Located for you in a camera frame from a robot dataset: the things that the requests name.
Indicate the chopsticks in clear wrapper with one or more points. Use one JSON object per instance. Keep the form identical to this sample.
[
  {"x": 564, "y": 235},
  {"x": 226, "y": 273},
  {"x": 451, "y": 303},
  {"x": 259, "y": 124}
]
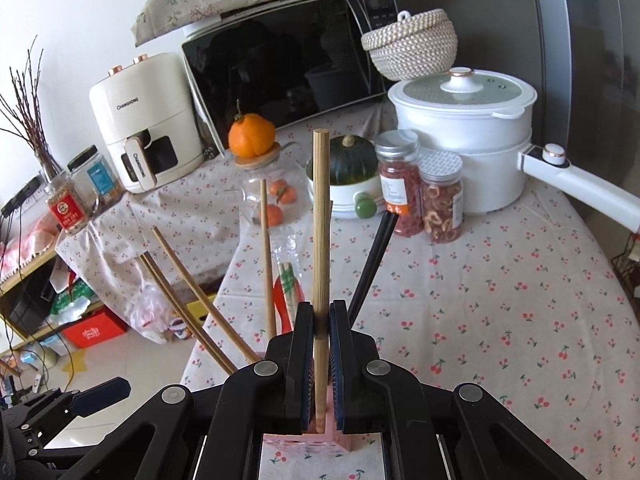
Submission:
[{"x": 286, "y": 280}]

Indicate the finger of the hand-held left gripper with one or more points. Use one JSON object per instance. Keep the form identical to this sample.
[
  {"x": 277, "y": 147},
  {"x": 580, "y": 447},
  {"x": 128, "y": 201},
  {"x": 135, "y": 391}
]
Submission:
[{"x": 102, "y": 394}]

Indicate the red plastic spoon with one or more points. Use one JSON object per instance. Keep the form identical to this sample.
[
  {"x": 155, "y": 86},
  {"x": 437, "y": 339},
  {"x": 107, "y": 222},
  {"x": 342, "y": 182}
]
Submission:
[{"x": 295, "y": 310}]

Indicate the white electric cooking pot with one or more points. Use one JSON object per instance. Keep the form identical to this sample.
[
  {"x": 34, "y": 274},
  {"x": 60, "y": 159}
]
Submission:
[{"x": 475, "y": 145}]

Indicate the black microwave oven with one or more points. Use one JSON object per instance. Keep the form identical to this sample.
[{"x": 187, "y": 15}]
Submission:
[{"x": 280, "y": 70}]

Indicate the jar with blue label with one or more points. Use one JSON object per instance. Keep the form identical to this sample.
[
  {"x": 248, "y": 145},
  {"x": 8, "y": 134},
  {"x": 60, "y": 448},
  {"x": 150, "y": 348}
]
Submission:
[{"x": 97, "y": 177}]

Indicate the dry twig branches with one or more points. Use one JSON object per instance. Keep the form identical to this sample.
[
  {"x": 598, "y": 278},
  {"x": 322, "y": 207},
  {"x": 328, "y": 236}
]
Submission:
[{"x": 30, "y": 125}]

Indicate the clear jar of dried rings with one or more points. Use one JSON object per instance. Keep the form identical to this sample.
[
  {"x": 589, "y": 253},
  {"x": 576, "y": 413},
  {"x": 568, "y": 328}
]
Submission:
[{"x": 442, "y": 210}]

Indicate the pink cloth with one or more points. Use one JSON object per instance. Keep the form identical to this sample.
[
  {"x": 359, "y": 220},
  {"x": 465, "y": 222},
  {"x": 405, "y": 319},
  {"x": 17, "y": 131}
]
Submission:
[{"x": 27, "y": 240}]

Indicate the wooden shelf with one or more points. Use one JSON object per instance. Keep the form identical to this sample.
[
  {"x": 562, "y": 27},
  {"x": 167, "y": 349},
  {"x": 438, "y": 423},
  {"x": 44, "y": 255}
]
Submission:
[{"x": 30, "y": 272}]

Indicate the green packet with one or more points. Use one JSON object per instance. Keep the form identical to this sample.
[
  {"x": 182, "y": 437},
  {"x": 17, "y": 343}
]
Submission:
[{"x": 72, "y": 302}]

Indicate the large orange fruit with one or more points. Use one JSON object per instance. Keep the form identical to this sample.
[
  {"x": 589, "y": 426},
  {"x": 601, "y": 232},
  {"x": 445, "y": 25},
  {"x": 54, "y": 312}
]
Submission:
[{"x": 252, "y": 132}]

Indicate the clear jar of red berries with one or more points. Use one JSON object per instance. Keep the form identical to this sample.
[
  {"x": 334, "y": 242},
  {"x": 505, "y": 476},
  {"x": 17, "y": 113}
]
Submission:
[{"x": 397, "y": 195}]

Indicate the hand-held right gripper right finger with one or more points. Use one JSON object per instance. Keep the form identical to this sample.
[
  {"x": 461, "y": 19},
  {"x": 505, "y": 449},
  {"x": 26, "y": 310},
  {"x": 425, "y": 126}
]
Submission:
[{"x": 338, "y": 360}]

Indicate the dark green pumpkin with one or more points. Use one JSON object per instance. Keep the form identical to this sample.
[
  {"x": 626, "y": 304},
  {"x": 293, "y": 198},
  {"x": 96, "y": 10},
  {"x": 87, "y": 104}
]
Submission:
[{"x": 350, "y": 160}]

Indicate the grey refrigerator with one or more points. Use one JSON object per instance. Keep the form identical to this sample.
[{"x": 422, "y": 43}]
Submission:
[{"x": 585, "y": 60}]

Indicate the glass jar with tangerines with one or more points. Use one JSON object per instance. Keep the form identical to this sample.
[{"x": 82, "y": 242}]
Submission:
[{"x": 280, "y": 195}]

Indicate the cream air fryer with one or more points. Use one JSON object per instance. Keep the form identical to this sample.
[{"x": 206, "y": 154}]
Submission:
[{"x": 150, "y": 110}]

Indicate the woven lidded basket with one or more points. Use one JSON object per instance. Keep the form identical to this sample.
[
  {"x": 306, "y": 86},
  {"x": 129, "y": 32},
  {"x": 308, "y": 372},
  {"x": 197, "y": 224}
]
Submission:
[{"x": 415, "y": 50}]

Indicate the pink utensil holder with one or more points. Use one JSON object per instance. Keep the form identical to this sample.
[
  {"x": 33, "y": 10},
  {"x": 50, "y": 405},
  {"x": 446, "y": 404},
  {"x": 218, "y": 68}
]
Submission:
[{"x": 325, "y": 440}]

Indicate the clear plastic bag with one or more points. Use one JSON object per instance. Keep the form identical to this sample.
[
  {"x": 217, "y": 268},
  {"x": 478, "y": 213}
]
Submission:
[{"x": 150, "y": 312}]

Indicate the cherry print tablecloth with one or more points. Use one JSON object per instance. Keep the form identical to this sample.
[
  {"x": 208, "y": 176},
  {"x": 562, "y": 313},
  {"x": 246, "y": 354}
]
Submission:
[
  {"x": 165, "y": 225},
  {"x": 475, "y": 310}
]

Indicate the red box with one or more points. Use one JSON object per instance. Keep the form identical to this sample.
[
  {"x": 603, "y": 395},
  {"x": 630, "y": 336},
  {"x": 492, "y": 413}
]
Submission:
[{"x": 95, "y": 330}]

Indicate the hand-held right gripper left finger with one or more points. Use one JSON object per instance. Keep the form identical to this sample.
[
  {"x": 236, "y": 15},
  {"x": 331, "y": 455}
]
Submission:
[{"x": 303, "y": 360}]

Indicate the jar with red label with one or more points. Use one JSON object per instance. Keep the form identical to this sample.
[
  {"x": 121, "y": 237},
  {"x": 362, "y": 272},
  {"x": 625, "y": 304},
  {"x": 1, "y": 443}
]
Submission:
[{"x": 67, "y": 207}]

